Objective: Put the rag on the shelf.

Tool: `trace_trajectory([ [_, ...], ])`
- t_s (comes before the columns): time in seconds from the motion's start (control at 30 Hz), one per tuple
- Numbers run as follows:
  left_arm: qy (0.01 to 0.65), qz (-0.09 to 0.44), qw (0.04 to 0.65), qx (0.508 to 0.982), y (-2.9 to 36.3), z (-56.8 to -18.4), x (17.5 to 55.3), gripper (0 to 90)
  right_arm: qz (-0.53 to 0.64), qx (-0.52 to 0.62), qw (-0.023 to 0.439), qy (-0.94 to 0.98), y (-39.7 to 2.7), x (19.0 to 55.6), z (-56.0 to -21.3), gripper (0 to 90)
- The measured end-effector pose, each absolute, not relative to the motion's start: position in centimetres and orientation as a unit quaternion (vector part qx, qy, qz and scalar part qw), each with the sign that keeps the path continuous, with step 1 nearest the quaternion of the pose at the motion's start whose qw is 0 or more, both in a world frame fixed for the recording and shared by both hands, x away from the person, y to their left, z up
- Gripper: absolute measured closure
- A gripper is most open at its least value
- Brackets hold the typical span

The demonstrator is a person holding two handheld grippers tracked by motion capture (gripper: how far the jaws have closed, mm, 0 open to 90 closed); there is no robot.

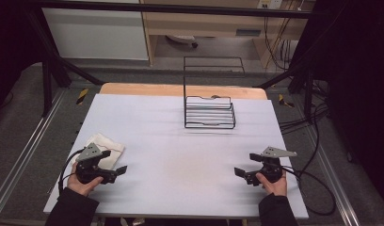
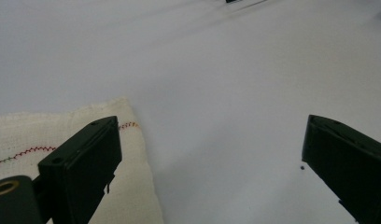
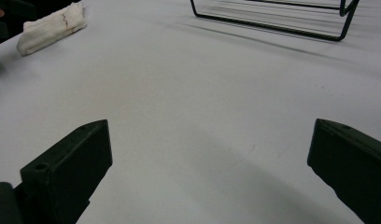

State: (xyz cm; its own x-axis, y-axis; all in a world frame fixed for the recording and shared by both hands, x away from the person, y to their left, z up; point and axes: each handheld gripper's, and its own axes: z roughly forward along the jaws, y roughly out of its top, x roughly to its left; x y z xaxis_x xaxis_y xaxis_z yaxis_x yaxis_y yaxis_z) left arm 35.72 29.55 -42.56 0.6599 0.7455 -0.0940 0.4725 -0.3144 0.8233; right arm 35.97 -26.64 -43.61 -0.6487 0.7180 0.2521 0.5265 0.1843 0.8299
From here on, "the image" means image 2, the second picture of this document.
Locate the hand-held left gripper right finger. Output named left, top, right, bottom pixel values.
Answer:
left=301, top=114, right=381, bottom=224

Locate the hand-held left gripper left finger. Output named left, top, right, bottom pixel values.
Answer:
left=37, top=116, right=123, bottom=224

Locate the white cloth with red stitching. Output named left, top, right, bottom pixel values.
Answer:
left=0, top=96, right=165, bottom=224

